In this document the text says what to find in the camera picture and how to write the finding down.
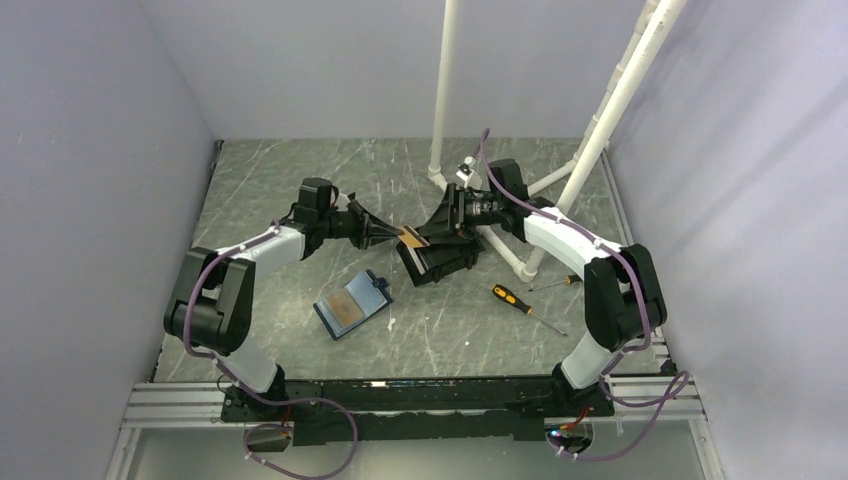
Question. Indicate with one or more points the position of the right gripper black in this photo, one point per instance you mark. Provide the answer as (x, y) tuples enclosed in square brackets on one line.
[(444, 221)]

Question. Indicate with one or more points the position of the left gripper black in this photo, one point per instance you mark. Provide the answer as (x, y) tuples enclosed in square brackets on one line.
[(363, 238)]

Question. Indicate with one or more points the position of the blue card holder wallet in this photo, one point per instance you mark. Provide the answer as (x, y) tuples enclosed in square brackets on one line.
[(363, 297)]

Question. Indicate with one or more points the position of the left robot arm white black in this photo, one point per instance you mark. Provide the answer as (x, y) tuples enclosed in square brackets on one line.
[(211, 305)]

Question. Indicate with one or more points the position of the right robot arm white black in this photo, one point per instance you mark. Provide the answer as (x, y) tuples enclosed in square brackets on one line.
[(623, 301)]

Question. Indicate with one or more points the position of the black card storage box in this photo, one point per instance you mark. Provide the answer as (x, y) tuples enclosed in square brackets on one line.
[(434, 263)]

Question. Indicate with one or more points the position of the orange black screwdriver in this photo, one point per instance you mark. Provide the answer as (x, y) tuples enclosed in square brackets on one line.
[(508, 297)]

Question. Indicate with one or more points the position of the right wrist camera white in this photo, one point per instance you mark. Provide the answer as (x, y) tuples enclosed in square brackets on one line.
[(467, 174)]

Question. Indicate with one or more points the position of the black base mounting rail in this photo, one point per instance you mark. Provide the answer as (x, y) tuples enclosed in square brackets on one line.
[(412, 426)]

